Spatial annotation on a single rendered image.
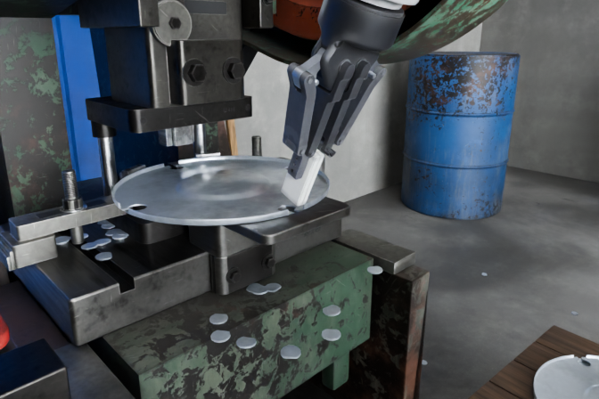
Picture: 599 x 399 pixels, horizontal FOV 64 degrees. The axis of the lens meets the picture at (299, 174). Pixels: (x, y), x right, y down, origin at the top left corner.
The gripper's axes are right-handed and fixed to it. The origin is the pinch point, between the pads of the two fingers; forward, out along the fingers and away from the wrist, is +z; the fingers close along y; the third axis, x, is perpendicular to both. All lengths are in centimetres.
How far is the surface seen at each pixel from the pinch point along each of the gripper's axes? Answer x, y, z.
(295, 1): 41, 35, -5
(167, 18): 24.0, -4.3, -7.8
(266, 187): 7.1, 3.3, 8.2
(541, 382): -34, 47, 36
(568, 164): 21, 332, 91
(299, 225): -3.7, -2.1, 4.0
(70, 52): 130, 31, 49
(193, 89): 18.7, -2.4, -0.7
